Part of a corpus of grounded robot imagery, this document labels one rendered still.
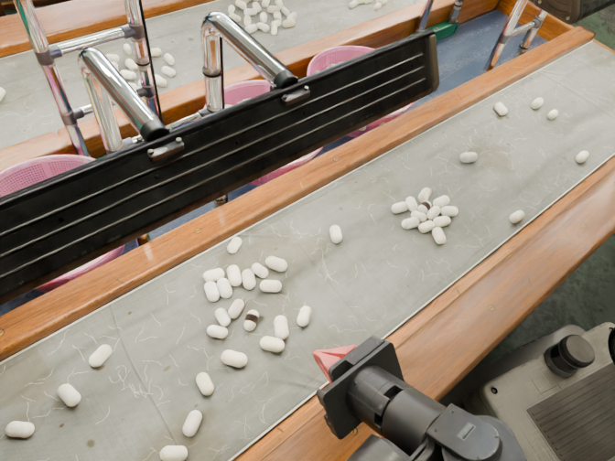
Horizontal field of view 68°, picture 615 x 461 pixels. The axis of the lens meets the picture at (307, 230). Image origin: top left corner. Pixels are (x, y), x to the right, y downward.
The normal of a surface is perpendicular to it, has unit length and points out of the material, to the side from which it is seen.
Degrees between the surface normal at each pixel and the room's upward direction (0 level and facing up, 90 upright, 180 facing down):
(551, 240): 0
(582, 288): 0
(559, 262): 0
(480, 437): 44
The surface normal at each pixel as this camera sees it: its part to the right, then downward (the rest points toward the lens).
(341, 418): 0.54, 0.15
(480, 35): 0.12, -0.58
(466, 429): -0.42, -0.83
